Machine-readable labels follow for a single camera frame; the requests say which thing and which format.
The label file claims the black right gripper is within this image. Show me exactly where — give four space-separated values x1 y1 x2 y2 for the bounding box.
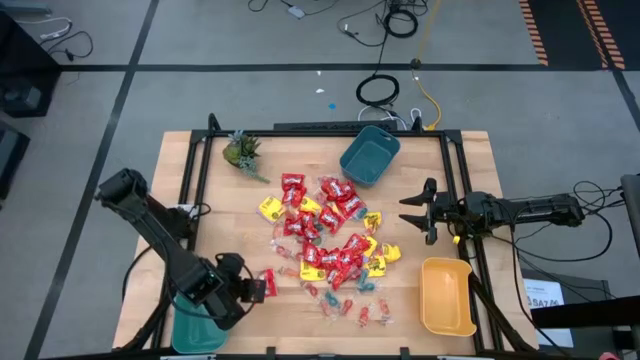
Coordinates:
398 178 469 246

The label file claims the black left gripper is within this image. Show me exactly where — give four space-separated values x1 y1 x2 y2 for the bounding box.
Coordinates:
214 252 267 331

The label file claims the red Skittles packet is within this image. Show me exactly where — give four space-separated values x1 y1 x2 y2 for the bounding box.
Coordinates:
283 215 306 237
280 172 307 192
302 219 322 244
259 268 279 299
344 233 371 255
282 187 308 207
338 249 364 274
327 267 351 291
337 193 366 219
319 177 351 201
302 242 322 267
318 207 346 235
319 248 341 271

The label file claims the dark blue plastic bin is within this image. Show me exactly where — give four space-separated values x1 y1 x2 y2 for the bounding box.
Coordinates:
338 124 402 189

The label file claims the green plastic bin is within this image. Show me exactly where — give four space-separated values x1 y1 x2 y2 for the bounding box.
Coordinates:
172 293 230 355

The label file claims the yellow plastic bin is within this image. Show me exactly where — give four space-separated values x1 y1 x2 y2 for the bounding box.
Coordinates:
418 256 479 338

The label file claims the black slotted bar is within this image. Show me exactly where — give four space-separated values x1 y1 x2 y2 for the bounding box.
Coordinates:
273 119 399 133

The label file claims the artificial succulent plant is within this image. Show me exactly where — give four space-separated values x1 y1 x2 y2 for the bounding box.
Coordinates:
222 129 271 185

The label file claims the white paper sign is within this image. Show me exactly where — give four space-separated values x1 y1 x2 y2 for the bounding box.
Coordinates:
522 278 576 349

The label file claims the black crate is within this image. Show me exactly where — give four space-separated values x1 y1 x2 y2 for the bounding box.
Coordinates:
519 268 617 360

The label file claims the black beam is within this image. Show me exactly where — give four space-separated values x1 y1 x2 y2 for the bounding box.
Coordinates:
529 294 640 329

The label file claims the black orange-striped floor mat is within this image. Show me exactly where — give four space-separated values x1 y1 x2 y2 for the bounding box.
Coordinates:
517 0 640 71

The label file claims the black equipment box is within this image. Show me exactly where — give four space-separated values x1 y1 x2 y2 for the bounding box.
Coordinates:
0 119 31 201

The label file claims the black cabinet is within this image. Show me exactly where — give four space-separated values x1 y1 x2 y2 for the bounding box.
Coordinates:
0 9 63 119

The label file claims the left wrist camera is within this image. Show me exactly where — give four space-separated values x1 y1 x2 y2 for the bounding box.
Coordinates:
175 257 225 307

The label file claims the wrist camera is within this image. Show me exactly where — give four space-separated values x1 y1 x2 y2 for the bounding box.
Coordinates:
175 257 225 307
467 191 501 221

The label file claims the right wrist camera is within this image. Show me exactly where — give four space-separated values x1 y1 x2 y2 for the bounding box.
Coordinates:
467 191 501 221

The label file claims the white cable bundle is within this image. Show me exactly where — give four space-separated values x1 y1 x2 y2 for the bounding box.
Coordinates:
357 103 409 131

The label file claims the black coiled floor cable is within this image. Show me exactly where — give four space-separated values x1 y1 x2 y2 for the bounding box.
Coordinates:
382 7 420 40
355 73 402 108

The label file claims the yellow cable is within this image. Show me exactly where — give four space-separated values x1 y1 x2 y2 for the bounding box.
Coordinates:
410 0 444 132

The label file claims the black cable bundle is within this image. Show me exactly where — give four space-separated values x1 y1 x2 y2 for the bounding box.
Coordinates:
492 179 629 264

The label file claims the grey upright post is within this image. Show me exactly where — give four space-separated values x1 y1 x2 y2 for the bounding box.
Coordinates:
619 173 640 254

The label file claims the white floor cable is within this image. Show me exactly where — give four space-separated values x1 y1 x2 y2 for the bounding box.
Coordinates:
16 16 74 42

